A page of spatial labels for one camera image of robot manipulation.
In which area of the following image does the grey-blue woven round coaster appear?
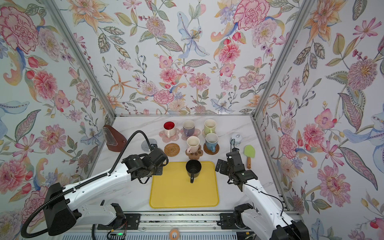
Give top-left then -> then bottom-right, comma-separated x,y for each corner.
141,139 -> 158,152

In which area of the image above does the dark brown round coaster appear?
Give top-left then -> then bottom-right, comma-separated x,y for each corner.
204,142 -> 220,155

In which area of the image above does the tan rattan round coaster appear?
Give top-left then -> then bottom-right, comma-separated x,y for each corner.
164,143 -> 180,157

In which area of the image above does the white mug blue handle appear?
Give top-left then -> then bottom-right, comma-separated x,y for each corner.
205,133 -> 219,154

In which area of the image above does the brown paw print coaster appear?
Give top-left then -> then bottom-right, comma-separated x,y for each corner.
186,149 -> 204,160

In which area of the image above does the black mug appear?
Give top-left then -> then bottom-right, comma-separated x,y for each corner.
186,160 -> 202,184

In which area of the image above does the pink flower coaster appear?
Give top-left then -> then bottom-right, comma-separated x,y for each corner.
179,128 -> 202,142
159,128 -> 180,143

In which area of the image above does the white mug pink handle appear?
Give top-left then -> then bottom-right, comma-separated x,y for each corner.
186,136 -> 200,153

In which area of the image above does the red inside white mug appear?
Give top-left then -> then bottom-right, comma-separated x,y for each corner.
164,121 -> 177,138

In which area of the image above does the light green mug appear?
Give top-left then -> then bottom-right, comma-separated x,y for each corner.
204,119 -> 217,134

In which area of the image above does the white mug purple handle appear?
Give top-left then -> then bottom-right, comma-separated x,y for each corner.
183,120 -> 195,138

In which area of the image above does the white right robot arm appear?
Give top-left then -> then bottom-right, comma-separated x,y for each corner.
215,148 -> 310,240

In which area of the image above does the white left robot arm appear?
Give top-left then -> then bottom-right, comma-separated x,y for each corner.
44,148 -> 169,236

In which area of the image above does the lime green spatula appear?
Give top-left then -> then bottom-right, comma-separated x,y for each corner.
244,145 -> 256,169

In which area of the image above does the yellow tray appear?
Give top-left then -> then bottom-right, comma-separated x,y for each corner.
149,161 -> 220,209

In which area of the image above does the orange tape roll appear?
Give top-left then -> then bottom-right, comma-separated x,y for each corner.
169,228 -> 181,240

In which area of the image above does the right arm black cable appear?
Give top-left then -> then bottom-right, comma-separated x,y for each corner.
245,182 -> 304,240

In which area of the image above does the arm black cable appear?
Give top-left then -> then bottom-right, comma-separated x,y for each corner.
245,182 -> 304,240
20,130 -> 154,239

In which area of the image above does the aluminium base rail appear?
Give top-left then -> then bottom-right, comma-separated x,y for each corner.
47,209 -> 307,233

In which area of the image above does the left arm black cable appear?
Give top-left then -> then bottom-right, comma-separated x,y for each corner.
20,130 -> 154,239

